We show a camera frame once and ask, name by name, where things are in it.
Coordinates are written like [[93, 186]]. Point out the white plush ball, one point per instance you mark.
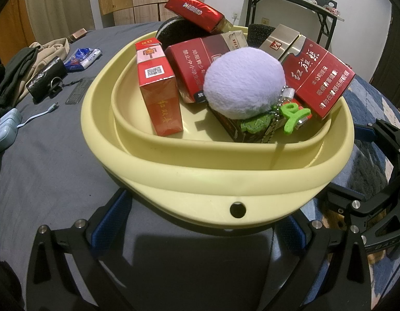
[[242, 81]]

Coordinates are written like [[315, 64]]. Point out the yellow plastic basin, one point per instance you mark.
[[193, 181]]

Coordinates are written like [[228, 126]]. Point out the red packet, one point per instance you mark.
[[331, 9]]

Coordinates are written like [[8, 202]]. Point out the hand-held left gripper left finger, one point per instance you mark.
[[101, 236]]

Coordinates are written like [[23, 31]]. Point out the small brown box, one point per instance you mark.
[[78, 33]]

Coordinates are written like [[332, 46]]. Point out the black comb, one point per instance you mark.
[[79, 91]]

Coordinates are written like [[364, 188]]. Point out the large round black sponge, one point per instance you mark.
[[179, 32]]

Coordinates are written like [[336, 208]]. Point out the beige clothes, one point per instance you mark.
[[47, 50]]

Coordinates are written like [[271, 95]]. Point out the beige curtain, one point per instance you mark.
[[60, 3]]

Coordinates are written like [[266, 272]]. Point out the yellowed wall socket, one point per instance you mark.
[[266, 20]]

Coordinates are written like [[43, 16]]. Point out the black pouch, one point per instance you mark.
[[44, 77]]

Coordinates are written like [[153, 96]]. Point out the orange wooden door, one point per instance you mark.
[[12, 29]]

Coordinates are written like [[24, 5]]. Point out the orange-red cigarette pack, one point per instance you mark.
[[159, 103]]

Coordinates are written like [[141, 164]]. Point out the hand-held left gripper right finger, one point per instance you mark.
[[297, 238]]

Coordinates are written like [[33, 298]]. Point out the dark red cigarette pack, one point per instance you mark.
[[190, 61]]

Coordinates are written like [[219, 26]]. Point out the red silver-top cigarette pack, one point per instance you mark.
[[316, 81]]

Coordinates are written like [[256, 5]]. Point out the dark red box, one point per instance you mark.
[[230, 126]]

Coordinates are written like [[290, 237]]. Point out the light blue charger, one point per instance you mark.
[[5, 129]]

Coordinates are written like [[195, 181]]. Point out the shiny red cigarette pack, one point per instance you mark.
[[193, 8]]

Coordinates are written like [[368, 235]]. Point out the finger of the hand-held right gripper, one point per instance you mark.
[[345, 201], [365, 132]]

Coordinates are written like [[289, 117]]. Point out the dark clothes pile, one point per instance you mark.
[[12, 71]]

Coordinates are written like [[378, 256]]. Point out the blue white packet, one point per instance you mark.
[[83, 59]]

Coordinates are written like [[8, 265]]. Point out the blue white checkered rug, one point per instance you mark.
[[362, 168]]

